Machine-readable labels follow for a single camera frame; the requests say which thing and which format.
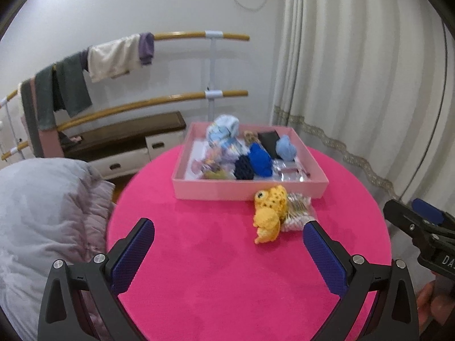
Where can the clear plastic bag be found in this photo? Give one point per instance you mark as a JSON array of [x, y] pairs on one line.
[[289, 171]]

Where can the black soft case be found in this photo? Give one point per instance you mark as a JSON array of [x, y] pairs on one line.
[[269, 141]]

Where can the navy knitted cloth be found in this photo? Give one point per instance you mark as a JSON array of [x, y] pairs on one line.
[[243, 169]]

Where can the royal blue knitted cloth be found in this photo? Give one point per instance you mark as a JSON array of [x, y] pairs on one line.
[[260, 160]]

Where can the grey quilt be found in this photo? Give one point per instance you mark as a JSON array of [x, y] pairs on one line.
[[50, 209]]

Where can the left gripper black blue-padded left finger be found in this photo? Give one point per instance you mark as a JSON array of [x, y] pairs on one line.
[[63, 314]]

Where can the grey pink hanging cloth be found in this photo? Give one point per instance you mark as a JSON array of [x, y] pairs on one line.
[[44, 144]]

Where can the cream pleated curtain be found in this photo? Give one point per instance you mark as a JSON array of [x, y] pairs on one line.
[[371, 83]]

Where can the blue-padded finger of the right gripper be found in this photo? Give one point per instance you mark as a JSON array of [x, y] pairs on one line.
[[427, 211]]

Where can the purple cloth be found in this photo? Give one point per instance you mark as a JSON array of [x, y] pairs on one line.
[[146, 48]]

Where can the light blue small sock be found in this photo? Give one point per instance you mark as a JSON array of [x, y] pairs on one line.
[[285, 149]]

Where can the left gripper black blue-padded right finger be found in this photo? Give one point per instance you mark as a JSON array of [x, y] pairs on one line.
[[393, 315]]

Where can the pastel ribbon scrunchie bundle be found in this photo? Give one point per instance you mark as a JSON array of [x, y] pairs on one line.
[[216, 164]]

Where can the dark wood low cabinet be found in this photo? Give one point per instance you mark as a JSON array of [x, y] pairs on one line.
[[124, 148]]

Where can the cream towel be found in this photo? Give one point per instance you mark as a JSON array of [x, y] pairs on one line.
[[114, 58]]

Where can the wooden double rail rack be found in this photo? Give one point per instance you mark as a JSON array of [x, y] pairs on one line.
[[63, 121]]

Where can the pink shallow box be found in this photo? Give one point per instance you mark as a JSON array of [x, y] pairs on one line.
[[187, 186]]

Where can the light blue patterned cloth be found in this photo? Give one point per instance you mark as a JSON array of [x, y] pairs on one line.
[[222, 134]]

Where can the dark green towel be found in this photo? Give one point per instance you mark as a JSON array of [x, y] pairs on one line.
[[62, 86]]

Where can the person's hand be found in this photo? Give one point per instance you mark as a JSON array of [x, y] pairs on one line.
[[429, 306]]

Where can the brown scrunchie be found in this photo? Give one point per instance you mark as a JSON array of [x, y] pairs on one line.
[[250, 138]]

